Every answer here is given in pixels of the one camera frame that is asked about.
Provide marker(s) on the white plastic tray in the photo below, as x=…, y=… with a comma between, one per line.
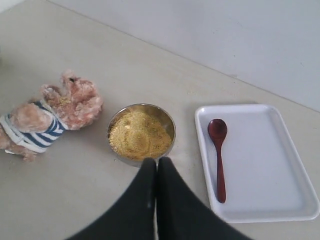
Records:
x=265, y=179

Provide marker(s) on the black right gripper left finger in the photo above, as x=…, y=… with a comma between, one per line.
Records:
x=131, y=217

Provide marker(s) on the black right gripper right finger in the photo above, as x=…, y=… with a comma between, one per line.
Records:
x=181, y=215

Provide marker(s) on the yellow millet grains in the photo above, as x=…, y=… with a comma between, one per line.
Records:
x=137, y=135

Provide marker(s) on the dark red wooden spoon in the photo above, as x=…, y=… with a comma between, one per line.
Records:
x=217, y=131

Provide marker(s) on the steel bowl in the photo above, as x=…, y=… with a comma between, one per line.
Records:
x=157, y=112

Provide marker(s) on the brown teddy bear striped shirt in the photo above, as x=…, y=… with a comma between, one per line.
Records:
x=30, y=128

